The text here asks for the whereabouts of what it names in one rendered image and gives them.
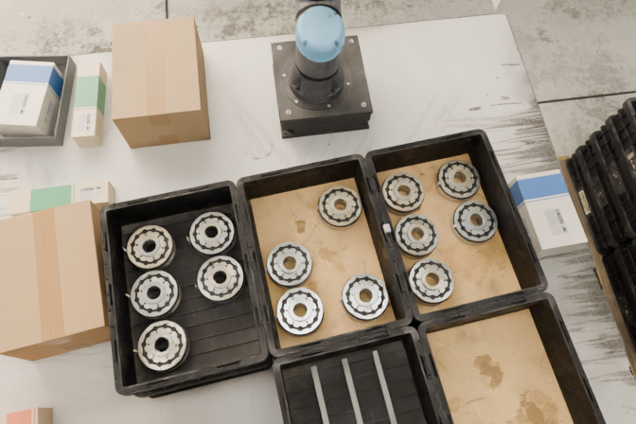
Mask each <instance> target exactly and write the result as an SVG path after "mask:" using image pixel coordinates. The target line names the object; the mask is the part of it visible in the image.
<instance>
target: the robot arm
mask: <svg viewBox="0 0 636 424"><path fill-rule="evenodd" d="M344 43H345V26H344V22H343V20H342V5H341V0H295V60H294V62H293V63H292V65H291V68H290V71H289V86H290V87H291V90H292V92H293V93H294V94H295V95H296V96H297V97H298V98H300V99H301V100H303V101H306V102H308V103H313V104H321V103H326V102H329V101H331V100H332V99H334V98H335V97H336V96H338V95H339V94H340V93H341V91H342V89H343V86H344V81H345V74H344V70H343V68H342V66H341V57H342V51H343V46H344Z"/></svg>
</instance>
